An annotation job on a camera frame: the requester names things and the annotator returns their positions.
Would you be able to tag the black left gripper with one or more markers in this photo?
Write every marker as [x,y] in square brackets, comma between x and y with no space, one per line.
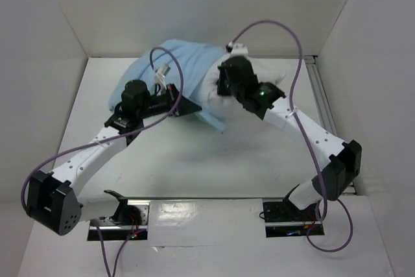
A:
[177,106]

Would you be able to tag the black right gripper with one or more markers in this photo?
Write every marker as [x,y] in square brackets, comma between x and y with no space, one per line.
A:
[225,80]

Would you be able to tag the white pillow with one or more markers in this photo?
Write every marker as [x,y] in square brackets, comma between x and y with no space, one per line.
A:
[217,109]

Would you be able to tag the light blue pillowcase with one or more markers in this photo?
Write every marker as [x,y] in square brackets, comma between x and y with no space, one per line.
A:
[195,60]

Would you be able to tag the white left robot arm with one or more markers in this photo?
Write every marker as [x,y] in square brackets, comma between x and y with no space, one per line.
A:
[53,197]

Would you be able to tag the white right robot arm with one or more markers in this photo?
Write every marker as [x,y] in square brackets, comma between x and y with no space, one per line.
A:
[338,161]

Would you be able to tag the aluminium rail frame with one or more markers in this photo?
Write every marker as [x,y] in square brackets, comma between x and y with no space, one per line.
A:
[324,111]

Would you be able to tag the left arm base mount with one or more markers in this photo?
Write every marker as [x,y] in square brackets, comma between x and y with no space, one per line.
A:
[117,217]

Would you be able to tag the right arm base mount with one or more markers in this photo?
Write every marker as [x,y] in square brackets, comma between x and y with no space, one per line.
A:
[281,223]

